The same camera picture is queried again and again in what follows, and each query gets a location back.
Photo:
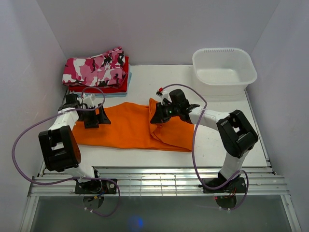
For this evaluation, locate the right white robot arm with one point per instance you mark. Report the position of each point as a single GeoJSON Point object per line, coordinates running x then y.
{"type": "Point", "coordinates": [236, 132]}

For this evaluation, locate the orange trousers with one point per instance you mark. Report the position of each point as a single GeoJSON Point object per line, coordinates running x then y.
{"type": "Point", "coordinates": [130, 128]}

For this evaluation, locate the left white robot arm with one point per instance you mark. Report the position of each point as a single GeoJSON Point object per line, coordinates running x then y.
{"type": "Point", "coordinates": [59, 148]}

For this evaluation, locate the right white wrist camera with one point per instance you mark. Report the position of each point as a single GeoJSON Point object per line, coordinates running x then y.
{"type": "Point", "coordinates": [164, 96]}

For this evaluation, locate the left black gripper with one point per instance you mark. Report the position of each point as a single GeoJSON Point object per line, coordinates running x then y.
{"type": "Point", "coordinates": [100, 118]}

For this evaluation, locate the light blue folded trousers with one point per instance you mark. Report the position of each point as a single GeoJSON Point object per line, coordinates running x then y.
{"type": "Point", "coordinates": [119, 93]}

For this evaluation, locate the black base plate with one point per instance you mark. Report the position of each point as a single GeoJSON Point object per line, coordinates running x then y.
{"type": "Point", "coordinates": [237, 185]}
{"type": "Point", "coordinates": [111, 186]}

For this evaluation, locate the pink camouflage folded trousers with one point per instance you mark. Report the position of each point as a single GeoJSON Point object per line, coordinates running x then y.
{"type": "Point", "coordinates": [103, 70]}

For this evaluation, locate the white plastic basin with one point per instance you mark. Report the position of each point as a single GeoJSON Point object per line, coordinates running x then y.
{"type": "Point", "coordinates": [222, 71]}

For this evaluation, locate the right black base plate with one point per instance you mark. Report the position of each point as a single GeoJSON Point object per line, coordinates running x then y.
{"type": "Point", "coordinates": [237, 185]}

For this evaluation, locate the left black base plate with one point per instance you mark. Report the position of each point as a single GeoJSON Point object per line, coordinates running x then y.
{"type": "Point", "coordinates": [111, 186]}

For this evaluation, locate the red folded trousers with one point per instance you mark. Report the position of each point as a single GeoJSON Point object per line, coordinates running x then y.
{"type": "Point", "coordinates": [111, 90]}

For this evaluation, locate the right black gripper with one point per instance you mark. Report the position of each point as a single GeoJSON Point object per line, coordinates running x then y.
{"type": "Point", "coordinates": [159, 116]}

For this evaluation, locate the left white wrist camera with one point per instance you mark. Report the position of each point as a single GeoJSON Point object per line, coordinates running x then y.
{"type": "Point", "coordinates": [88, 100]}

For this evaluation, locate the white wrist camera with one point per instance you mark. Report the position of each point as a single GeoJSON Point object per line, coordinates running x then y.
{"type": "Point", "coordinates": [88, 100]}
{"type": "Point", "coordinates": [164, 96]}

